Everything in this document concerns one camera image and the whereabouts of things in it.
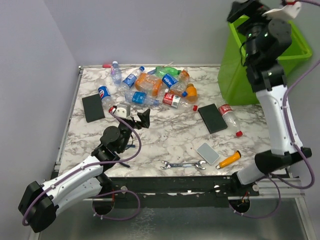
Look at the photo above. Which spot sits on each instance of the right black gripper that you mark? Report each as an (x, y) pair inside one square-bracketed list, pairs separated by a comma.
[(256, 16)]

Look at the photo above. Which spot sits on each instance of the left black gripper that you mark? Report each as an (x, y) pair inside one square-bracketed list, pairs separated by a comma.
[(144, 118)]

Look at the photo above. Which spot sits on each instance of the pepsi bottle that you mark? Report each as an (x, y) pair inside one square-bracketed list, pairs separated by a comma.
[(105, 97)]

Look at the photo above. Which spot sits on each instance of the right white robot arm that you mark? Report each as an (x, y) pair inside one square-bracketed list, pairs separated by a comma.
[(268, 34)]

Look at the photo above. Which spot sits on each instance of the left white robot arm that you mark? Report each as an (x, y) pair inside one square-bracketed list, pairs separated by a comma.
[(41, 203)]

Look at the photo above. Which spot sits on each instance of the red label bottle by bin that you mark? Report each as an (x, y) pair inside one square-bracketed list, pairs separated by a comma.
[(231, 120)]

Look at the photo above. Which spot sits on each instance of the crushed blue label bottle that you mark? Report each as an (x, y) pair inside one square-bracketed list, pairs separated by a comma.
[(140, 98)]

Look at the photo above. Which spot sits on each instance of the orange label bottle centre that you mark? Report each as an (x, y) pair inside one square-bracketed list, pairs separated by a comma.
[(149, 84)]

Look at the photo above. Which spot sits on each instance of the orange label bottle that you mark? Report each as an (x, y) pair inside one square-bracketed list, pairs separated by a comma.
[(149, 84), (183, 77)]

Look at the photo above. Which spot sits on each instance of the blue label bottle back left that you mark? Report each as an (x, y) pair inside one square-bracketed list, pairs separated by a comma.
[(130, 80)]

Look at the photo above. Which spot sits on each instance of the blue label bottle back right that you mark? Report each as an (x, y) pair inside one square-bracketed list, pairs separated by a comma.
[(175, 87)]

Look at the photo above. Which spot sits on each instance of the green sprite bottle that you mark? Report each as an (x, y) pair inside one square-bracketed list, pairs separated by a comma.
[(160, 71)]

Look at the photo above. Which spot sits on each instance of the small clear bottle back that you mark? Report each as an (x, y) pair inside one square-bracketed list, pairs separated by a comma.
[(116, 73)]

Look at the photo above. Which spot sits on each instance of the loose red bottle cap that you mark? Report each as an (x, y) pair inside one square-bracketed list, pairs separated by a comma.
[(195, 108)]

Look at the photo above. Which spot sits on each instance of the left black foam pad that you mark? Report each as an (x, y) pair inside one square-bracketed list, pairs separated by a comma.
[(93, 109)]

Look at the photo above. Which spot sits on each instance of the black foam pad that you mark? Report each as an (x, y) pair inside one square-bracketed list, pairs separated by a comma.
[(212, 118), (93, 109)]

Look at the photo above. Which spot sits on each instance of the orange label bottle back right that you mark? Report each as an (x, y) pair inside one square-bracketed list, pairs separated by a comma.
[(183, 77)]

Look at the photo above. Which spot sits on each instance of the right black foam pad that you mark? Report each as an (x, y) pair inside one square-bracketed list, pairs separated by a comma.
[(212, 118)]

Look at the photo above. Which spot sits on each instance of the grey rectangular sharpening stone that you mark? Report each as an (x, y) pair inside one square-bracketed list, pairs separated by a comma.
[(208, 153)]

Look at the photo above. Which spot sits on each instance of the silver open-end wrench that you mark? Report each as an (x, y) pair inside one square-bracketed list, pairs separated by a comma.
[(197, 165)]

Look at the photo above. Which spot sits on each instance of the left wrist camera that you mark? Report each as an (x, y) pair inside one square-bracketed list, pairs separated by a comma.
[(121, 110)]

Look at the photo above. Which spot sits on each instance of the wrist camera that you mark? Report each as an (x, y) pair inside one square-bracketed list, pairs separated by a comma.
[(121, 110), (288, 11)]

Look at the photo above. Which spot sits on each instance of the blue handled pliers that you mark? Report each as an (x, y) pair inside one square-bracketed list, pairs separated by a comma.
[(130, 150)]

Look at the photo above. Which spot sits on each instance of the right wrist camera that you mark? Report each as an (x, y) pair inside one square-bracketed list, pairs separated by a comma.
[(288, 11)]

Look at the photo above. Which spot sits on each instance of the black base frame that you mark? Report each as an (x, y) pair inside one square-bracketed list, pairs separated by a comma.
[(172, 192)]

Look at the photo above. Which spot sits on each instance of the orange screwdriver handle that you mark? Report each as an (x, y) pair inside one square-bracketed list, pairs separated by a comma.
[(228, 161)]

